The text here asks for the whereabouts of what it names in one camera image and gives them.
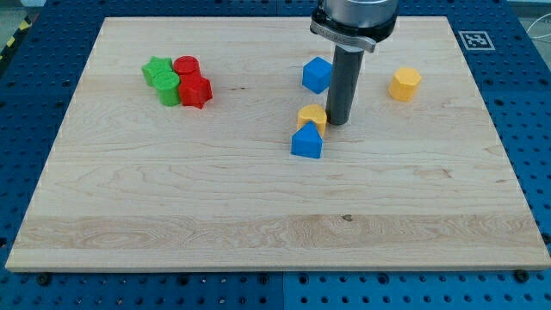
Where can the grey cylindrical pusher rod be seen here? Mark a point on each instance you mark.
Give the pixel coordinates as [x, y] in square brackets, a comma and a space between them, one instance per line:
[345, 71]

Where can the green cylinder block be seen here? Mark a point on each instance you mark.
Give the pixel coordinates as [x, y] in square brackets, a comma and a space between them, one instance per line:
[166, 84]

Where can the red star block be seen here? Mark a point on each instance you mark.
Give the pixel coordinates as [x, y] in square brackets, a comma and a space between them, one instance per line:
[194, 90]

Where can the blue cube block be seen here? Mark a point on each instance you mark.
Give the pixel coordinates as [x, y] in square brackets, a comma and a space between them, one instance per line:
[316, 75]

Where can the green star block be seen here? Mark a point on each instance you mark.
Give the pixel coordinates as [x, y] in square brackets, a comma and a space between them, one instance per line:
[155, 66]

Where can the red cylinder block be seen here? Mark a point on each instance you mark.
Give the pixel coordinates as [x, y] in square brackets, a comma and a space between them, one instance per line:
[186, 65]

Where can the yellow heart block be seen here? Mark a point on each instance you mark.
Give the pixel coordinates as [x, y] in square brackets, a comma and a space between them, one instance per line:
[314, 113]

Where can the yellow hexagon block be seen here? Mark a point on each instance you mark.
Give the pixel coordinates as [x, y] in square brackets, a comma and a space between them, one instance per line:
[404, 84]

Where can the blue triangular prism block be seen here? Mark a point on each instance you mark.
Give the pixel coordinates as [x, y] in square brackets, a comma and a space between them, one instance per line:
[307, 142]

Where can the white fiducial marker tag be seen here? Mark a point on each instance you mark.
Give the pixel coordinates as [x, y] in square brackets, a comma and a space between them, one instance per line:
[474, 40]

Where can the wooden board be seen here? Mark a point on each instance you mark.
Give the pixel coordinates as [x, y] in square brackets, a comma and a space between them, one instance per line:
[132, 185]

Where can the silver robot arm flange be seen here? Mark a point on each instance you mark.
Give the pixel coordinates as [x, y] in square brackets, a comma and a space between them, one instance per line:
[356, 24]

